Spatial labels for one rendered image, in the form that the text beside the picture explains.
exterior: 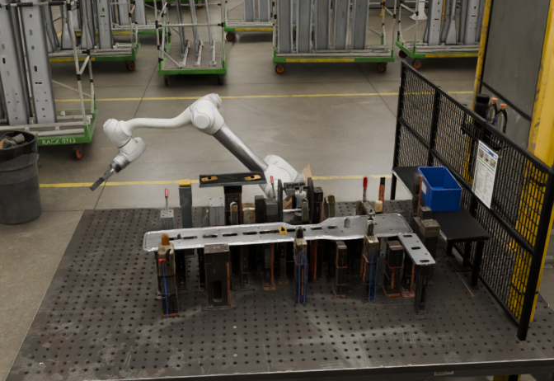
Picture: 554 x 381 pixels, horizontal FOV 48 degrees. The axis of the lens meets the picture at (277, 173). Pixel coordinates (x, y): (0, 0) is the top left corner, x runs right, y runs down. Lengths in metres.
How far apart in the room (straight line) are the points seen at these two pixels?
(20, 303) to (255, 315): 2.11
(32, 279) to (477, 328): 3.19
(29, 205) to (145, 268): 2.37
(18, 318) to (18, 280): 0.48
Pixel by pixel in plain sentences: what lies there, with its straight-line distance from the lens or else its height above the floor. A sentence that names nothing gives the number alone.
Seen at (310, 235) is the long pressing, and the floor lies 1.00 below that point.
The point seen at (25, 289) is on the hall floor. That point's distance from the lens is 4.89.
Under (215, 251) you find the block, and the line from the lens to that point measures 3.01.
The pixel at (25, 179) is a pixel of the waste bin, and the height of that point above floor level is 0.40.
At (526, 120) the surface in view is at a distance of 5.11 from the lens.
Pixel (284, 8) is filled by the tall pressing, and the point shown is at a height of 0.95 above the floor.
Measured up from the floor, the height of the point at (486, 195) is 1.20.
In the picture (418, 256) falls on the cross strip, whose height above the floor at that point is 1.00.
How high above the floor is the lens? 2.58
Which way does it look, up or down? 24 degrees down
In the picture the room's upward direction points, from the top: straight up
